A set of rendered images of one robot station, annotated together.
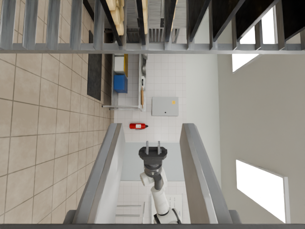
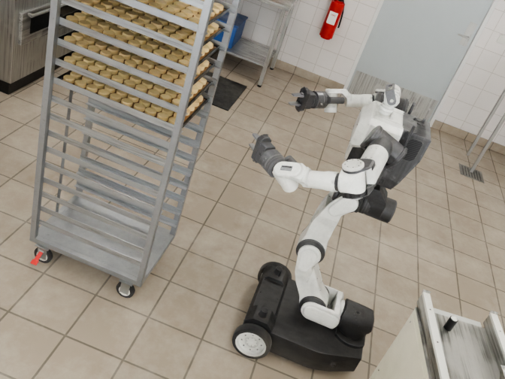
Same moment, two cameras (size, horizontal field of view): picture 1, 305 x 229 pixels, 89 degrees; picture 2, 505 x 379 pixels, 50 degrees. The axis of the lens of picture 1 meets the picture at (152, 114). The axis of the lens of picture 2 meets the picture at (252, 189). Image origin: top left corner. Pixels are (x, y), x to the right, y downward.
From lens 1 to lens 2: 2.13 m
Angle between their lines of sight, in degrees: 32
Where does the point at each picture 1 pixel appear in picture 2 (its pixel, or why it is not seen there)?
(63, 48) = (199, 137)
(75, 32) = (190, 125)
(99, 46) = (204, 113)
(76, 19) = not seen: hidden behind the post
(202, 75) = not seen: outside the picture
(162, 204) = (361, 101)
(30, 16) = not seen: hidden behind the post
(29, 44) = (191, 158)
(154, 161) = (309, 100)
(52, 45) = (195, 144)
